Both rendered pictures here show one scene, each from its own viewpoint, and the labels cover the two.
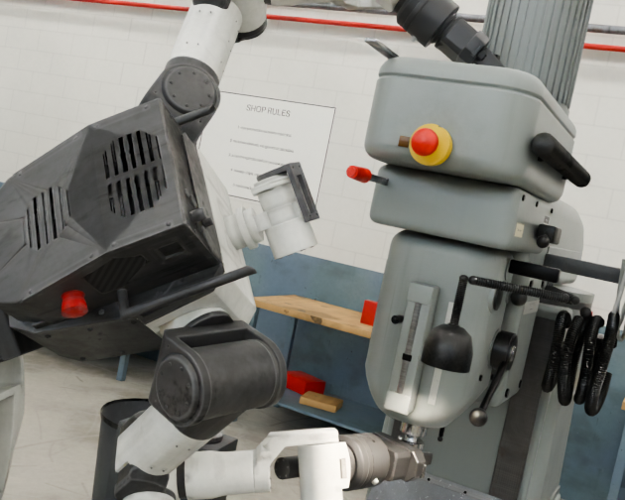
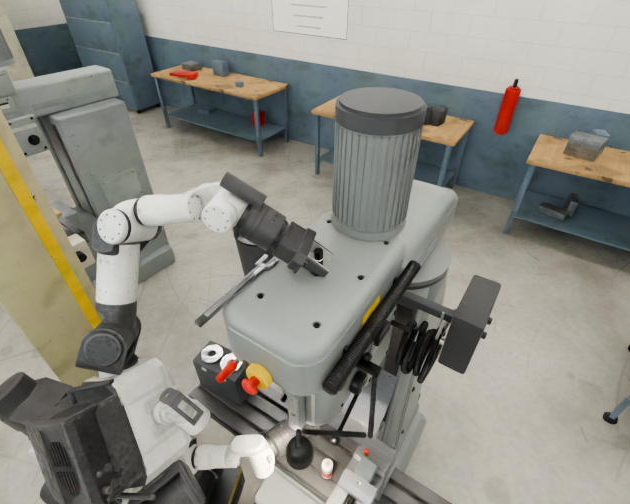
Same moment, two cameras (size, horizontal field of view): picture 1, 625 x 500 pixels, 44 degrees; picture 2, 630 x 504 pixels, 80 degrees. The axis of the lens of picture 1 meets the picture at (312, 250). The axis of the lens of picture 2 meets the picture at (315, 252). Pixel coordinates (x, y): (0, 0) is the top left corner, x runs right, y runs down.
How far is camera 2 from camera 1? 1.14 m
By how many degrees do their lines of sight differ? 36
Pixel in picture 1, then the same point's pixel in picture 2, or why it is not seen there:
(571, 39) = (396, 187)
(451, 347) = (296, 463)
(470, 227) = not seen: hidden behind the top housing
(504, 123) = (299, 379)
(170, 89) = (89, 356)
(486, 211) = not seen: hidden behind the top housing
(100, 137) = (44, 437)
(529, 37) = (360, 194)
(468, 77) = (270, 349)
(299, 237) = (192, 429)
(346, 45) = not seen: outside the picture
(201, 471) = (202, 465)
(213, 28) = (113, 275)
